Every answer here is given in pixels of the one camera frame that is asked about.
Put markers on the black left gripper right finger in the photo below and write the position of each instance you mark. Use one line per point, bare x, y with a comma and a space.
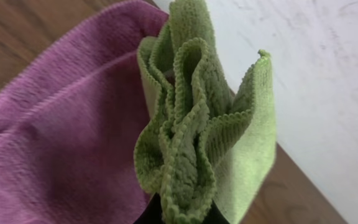
214, 216

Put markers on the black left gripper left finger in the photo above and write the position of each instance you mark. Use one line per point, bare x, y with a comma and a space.
153, 212

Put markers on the green microfiber cloth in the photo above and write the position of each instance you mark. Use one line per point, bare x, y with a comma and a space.
204, 145

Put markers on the purple folded microfiber cloth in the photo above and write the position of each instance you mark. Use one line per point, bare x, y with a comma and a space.
70, 120

